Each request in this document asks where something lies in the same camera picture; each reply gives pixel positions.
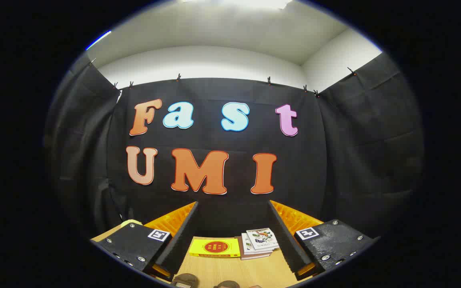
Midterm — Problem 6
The white paperback book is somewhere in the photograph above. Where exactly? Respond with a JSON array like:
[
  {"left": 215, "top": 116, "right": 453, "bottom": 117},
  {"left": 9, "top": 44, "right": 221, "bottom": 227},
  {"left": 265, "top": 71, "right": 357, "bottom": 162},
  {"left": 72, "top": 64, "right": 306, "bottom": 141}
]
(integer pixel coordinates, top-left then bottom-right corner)
[{"left": 241, "top": 233, "right": 275, "bottom": 255}]

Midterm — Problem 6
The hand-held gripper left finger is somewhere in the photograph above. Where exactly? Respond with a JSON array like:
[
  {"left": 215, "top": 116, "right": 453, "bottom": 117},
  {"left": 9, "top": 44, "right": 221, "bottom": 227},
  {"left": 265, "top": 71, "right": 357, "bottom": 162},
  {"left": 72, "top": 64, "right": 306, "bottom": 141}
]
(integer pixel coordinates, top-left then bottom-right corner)
[{"left": 90, "top": 201, "right": 200, "bottom": 282}]

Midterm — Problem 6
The row of small black clips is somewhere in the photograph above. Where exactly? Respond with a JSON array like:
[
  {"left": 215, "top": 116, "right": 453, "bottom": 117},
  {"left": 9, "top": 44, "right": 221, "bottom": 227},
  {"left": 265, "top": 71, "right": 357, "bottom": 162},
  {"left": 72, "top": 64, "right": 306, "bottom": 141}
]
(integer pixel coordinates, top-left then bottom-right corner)
[{"left": 88, "top": 58, "right": 357, "bottom": 98}]

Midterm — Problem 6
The brown cover book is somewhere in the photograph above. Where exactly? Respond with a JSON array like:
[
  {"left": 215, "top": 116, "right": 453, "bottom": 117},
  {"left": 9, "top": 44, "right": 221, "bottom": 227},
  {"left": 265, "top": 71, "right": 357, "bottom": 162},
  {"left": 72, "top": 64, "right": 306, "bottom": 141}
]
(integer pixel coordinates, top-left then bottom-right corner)
[{"left": 237, "top": 236, "right": 273, "bottom": 260}]

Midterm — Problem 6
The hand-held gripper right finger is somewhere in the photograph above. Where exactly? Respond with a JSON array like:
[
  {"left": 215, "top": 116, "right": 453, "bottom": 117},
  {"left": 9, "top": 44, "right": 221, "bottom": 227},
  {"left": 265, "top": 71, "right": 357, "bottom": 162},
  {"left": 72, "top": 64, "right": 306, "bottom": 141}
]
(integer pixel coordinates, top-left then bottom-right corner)
[{"left": 268, "top": 200, "right": 381, "bottom": 281}]

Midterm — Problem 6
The yellow book with red circle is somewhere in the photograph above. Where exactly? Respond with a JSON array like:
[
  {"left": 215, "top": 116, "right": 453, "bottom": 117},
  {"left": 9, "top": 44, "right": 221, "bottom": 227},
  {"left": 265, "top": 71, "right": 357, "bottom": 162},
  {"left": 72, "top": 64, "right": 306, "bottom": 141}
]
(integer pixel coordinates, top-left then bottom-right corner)
[{"left": 188, "top": 238, "right": 241, "bottom": 258}]

